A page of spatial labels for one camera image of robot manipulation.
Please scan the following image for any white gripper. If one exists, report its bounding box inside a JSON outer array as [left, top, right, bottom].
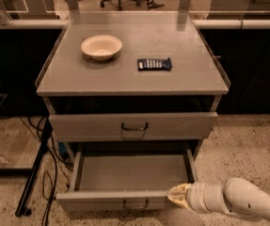
[[167, 182, 228, 214]]

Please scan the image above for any black floor cable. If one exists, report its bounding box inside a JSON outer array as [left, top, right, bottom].
[[18, 115, 76, 226]]

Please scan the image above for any grey drawer cabinet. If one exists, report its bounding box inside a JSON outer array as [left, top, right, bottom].
[[38, 12, 230, 153]]

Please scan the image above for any white bowl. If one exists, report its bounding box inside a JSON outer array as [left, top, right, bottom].
[[81, 35, 122, 61]]

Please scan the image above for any black tripod stand leg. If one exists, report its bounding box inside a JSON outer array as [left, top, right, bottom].
[[15, 120, 52, 218]]

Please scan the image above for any grey drawer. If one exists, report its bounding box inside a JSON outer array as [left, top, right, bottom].
[[49, 112, 217, 142], [56, 141, 198, 211]]

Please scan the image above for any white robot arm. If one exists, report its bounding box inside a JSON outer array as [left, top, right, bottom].
[[167, 178, 270, 222]]

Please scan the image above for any white horizontal rail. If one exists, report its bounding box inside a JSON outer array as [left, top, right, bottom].
[[5, 20, 270, 29]]

